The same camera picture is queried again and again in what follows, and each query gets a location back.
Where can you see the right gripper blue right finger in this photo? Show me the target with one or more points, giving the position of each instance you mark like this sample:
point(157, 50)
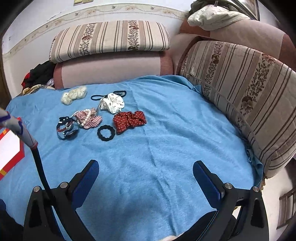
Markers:
point(239, 214)

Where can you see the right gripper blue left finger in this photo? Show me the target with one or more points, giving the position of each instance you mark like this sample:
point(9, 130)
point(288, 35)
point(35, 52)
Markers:
point(40, 220)

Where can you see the red gingham scrunchie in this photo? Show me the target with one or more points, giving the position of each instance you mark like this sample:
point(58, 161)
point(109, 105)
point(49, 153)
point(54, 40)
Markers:
point(87, 118)

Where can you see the red polka dot scrunchie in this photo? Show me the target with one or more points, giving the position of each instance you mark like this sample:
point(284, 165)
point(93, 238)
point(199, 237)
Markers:
point(125, 120)

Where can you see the white polka dot scrunchie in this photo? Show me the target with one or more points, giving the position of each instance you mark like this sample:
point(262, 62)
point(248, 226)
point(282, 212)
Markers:
point(112, 103)

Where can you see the silver hair clip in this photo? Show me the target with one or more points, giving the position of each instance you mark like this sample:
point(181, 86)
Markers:
point(98, 108)

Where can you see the red white jewelry box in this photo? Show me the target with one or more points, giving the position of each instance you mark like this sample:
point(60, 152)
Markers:
point(11, 151)

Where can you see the cream polka dot scrunchie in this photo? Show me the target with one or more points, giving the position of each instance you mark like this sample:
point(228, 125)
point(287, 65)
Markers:
point(76, 93)

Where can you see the striped floral pillow right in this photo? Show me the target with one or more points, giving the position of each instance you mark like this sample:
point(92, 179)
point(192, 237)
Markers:
point(254, 90)

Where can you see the striped floral pillow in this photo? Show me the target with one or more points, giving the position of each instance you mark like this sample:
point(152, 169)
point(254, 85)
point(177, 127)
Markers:
point(108, 37)
point(254, 90)

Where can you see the thin black hair elastics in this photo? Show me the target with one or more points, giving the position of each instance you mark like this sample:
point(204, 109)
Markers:
point(98, 97)

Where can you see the dark clothes pile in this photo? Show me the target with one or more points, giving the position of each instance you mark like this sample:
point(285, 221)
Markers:
point(41, 74)

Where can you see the pink quilt stack right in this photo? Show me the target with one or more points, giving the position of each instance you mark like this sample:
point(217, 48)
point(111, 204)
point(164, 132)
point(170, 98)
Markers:
point(250, 33)

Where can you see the striped floral pillow back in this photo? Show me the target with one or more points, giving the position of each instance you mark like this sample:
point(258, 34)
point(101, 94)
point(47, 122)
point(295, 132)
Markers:
point(108, 37)

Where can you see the white cloth bundle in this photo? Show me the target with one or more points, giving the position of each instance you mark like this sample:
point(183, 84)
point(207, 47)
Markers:
point(212, 17)

